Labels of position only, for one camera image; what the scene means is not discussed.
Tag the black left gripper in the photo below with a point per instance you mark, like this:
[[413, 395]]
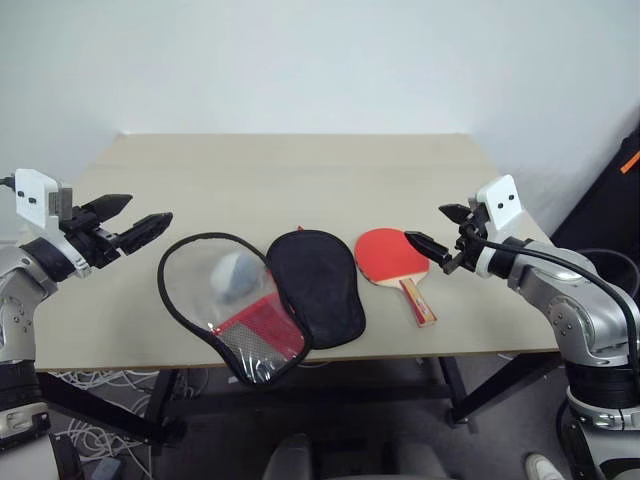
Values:
[[92, 240]]

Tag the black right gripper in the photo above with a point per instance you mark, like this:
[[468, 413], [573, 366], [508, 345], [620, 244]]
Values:
[[470, 245]]

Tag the red table tennis paddle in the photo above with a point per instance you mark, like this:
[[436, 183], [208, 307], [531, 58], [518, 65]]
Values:
[[387, 252]]

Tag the white and blue plush toy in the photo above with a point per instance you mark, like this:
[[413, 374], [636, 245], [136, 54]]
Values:
[[235, 275]]

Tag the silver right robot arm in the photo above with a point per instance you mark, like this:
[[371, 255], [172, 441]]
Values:
[[575, 305]]

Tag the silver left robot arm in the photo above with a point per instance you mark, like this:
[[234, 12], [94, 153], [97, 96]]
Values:
[[17, 280]]

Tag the black bag with orange tag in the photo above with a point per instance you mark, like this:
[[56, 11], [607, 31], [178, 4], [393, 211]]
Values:
[[607, 200]]

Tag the black round bin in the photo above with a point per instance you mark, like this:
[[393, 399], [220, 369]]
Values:
[[627, 270]]

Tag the dark grey floor box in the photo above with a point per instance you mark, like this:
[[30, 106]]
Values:
[[106, 470]]

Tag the white shoe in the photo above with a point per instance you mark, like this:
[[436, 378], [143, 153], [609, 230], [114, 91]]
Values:
[[542, 467]]

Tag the grey rounded shape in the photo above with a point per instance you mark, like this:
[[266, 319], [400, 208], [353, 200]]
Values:
[[287, 460]]

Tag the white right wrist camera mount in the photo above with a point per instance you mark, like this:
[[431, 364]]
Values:
[[500, 202]]

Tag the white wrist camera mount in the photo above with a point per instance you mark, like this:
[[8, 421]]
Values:
[[500, 202], [32, 192]]

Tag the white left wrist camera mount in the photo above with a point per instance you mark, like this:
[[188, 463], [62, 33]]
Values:
[[32, 192]]

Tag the black metal table frame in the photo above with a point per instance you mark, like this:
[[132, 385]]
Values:
[[460, 395]]

